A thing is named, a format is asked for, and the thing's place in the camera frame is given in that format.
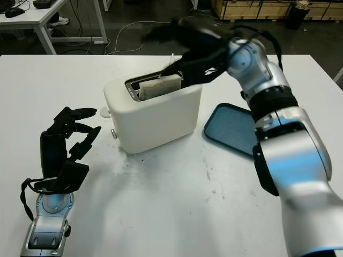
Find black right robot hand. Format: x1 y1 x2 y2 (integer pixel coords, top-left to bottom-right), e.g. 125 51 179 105
141 17 228 78

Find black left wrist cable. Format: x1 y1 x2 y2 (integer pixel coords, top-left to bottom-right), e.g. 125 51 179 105
20 178 43 220

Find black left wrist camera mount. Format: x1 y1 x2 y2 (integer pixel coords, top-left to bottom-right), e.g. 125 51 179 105
34 160 90 193

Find black desktop device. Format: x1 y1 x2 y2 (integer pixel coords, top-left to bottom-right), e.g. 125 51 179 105
33 0 57 9

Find white furniture frame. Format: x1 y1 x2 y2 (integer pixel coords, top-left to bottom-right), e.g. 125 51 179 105
333 66 343 84

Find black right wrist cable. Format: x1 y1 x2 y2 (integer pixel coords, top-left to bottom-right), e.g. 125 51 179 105
230 24 285 73

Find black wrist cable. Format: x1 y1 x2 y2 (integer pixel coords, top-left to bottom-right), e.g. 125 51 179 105
20 178 43 220
230 24 285 73

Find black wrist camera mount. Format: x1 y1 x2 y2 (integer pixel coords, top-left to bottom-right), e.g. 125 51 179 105
182 48 228 88
34 160 90 193

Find white shoes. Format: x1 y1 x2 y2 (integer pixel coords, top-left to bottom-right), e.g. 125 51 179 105
49 16 70 27

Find blue plastic tray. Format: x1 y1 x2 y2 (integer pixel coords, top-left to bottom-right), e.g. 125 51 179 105
202 102 258 157

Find cream white two-slot toaster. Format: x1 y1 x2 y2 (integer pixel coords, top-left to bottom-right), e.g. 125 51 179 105
103 68 202 155

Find long white looped cable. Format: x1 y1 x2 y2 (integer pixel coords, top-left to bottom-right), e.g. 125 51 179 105
108 16 223 56

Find stacked wooden crates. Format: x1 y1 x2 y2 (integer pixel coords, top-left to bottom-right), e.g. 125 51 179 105
211 0 343 21

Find slice of white bread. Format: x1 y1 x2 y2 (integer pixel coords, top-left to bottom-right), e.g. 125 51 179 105
138 74 180 101

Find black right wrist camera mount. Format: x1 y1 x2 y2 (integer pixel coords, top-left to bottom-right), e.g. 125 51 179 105
182 48 228 88

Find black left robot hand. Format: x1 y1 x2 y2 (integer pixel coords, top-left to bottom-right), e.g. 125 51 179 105
40 106 102 179

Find white office desk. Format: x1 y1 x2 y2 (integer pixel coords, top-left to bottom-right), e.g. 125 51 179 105
0 0 108 56

